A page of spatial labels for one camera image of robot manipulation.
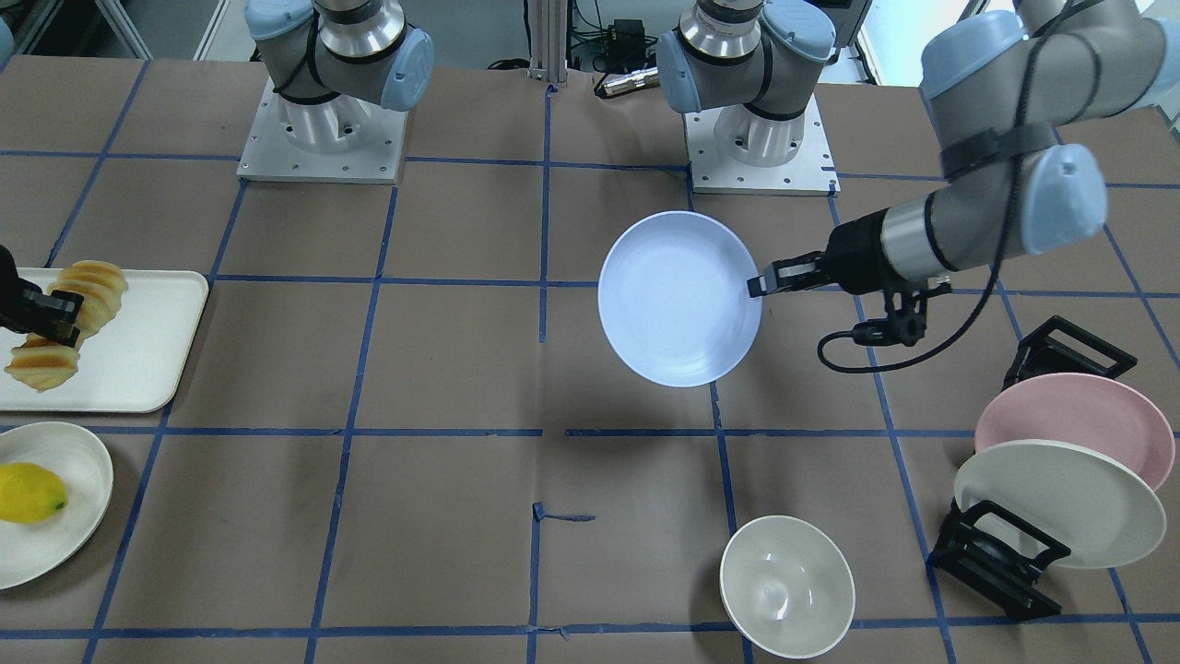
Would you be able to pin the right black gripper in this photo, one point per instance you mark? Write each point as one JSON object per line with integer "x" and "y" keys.
{"x": 37, "y": 309}

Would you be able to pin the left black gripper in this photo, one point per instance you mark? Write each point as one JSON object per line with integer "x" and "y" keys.
{"x": 855, "y": 253}

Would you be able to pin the sliced yellow bread loaf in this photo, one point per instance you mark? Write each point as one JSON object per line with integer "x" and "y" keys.
{"x": 43, "y": 365}

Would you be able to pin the blue plate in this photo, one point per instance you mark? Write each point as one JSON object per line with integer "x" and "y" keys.
{"x": 673, "y": 299}

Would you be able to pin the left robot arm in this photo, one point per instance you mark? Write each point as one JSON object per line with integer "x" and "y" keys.
{"x": 996, "y": 87}

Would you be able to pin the white round plate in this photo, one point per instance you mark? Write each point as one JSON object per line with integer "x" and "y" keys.
{"x": 84, "y": 473}

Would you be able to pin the pink plate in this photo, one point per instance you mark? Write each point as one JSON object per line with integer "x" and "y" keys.
{"x": 1086, "y": 410}

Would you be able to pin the cream plate in rack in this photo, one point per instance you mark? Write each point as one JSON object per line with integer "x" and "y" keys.
{"x": 1098, "y": 508}

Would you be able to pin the white rectangular tray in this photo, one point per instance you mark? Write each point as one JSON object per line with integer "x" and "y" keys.
{"x": 135, "y": 363}

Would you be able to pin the yellow lemon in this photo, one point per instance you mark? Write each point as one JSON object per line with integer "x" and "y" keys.
{"x": 31, "y": 493}

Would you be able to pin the silver cylindrical connector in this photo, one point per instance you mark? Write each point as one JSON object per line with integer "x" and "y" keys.
{"x": 614, "y": 85}

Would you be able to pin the white bowl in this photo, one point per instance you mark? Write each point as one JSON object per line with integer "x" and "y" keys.
{"x": 787, "y": 587}

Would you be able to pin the black dish rack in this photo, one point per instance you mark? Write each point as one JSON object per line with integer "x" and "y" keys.
{"x": 984, "y": 562}

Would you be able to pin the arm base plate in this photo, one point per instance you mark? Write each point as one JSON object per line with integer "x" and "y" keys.
{"x": 734, "y": 152}
{"x": 323, "y": 148}

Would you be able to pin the aluminium frame post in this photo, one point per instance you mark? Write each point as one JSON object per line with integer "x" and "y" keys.
{"x": 548, "y": 24}

